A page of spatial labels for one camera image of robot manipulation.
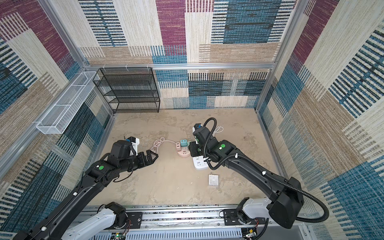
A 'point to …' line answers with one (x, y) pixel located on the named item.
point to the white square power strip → (199, 163)
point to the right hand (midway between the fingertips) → (193, 149)
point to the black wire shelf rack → (129, 89)
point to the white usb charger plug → (213, 179)
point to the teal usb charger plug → (183, 142)
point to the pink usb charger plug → (178, 146)
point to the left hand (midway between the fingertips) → (152, 156)
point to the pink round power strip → (184, 152)
